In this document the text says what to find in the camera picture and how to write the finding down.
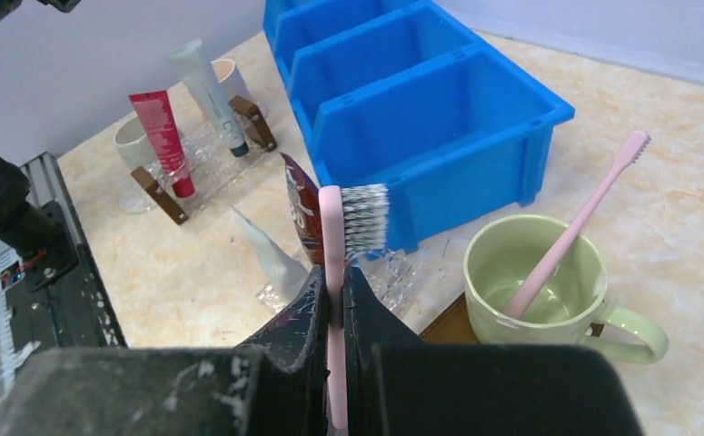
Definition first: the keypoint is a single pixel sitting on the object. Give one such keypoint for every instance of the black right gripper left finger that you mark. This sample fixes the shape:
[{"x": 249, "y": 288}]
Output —
[{"x": 273, "y": 383}]

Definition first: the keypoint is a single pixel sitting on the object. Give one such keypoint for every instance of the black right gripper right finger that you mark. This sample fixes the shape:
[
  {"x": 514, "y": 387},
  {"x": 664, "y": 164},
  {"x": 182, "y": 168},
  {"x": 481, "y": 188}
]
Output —
[{"x": 400, "y": 384}]

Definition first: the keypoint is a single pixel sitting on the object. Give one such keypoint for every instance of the clear textured acrylic tray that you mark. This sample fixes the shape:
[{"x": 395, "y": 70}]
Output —
[{"x": 390, "y": 274}]

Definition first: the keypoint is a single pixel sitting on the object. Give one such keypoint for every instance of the white tube orange cap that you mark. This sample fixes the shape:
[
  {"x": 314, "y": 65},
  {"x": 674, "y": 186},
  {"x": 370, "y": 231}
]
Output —
[{"x": 286, "y": 275}]

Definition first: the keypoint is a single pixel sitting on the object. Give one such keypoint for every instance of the light pink toothbrush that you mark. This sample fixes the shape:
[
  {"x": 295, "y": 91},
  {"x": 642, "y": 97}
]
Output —
[{"x": 354, "y": 221}]

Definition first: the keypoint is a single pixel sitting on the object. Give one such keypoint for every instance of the green ceramic mug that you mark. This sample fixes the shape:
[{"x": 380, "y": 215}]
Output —
[{"x": 570, "y": 309}]

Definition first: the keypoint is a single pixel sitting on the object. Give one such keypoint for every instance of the clear holder with wooden ends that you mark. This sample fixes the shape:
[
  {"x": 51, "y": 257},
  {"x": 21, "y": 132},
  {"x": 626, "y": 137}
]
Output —
[{"x": 212, "y": 168}]

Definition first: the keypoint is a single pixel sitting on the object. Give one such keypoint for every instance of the cream speckled ceramic mug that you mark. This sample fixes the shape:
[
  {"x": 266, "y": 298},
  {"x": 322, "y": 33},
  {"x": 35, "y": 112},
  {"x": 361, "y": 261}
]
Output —
[{"x": 133, "y": 145}]

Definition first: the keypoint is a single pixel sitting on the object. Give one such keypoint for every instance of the white ceramic mug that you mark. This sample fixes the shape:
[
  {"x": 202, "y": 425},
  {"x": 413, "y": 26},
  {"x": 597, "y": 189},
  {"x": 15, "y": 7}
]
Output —
[{"x": 230, "y": 79}]

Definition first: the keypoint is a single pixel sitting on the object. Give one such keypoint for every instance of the white tube black cap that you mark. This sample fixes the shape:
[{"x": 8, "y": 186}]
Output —
[{"x": 195, "y": 70}]

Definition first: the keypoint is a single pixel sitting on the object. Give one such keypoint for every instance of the brown oval wooden tray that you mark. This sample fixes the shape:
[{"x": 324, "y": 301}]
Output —
[{"x": 451, "y": 326}]

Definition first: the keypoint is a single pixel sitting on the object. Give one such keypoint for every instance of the blue divided storage bin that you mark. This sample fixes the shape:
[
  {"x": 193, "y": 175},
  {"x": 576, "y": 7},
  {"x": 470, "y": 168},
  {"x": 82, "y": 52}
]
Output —
[{"x": 402, "y": 93}]

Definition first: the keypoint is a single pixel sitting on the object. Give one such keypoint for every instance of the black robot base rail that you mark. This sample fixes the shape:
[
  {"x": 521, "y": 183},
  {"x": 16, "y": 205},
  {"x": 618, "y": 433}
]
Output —
[{"x": 51, "y": 293}]

